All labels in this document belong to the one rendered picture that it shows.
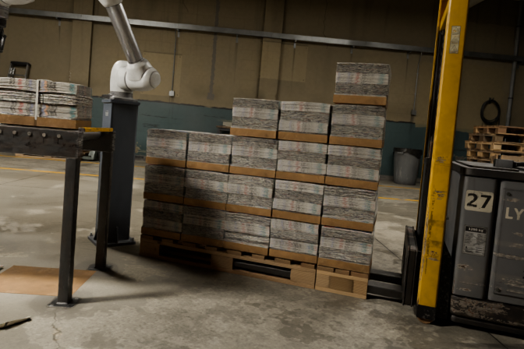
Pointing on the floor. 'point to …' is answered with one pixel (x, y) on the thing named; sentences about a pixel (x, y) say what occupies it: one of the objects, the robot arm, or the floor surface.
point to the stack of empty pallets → (512, 147)
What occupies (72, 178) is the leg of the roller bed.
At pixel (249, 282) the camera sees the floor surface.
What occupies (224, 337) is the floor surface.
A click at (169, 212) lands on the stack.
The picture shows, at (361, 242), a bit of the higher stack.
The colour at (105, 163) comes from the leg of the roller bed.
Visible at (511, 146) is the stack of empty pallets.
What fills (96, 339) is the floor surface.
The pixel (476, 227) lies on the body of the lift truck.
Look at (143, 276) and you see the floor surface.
